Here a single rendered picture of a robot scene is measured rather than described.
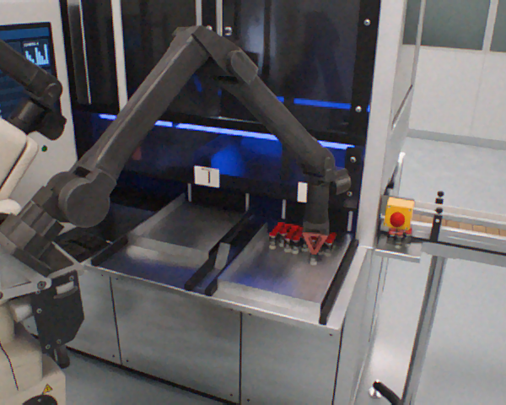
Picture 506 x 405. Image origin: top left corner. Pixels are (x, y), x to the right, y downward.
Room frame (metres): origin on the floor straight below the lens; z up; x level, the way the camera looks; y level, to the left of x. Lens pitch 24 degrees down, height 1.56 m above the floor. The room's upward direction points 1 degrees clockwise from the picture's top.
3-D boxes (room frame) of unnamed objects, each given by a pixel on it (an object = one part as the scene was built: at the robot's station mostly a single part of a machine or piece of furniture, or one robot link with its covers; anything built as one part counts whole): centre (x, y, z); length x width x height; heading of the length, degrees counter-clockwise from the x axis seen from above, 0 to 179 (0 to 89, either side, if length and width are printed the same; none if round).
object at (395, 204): (1.23, -0.41, 1.00); 0.08 x 0.07 x 0.07; 159
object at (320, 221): (1.13, -0.17, 1.04); 0.10 x 0.07 x 0.07; 173
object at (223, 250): (1.07, 0.10, 0.91); 0.14 x 0.03 x 0.06; 158
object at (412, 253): (1.27, -0.44, 0.87); 0.14 x 0.13 x 0.02; 159
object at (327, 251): (1.21, -0.14, 0.90); 0.18 x 0.02 x 0.05; 68
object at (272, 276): (1.11, -0.10, 0.90); 0.34 x 0.26 x 0.04; 158
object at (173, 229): (1.34, 0.18, 0.90); 0.34 x 0.26 x 0.04; 159
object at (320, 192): (1.14, -0.17, 1.10); 0.07 x 0.06 x 0.07; 132
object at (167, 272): (1.21, 0.04, 0.87); 0.70 x 0.48 x 0.02; 69
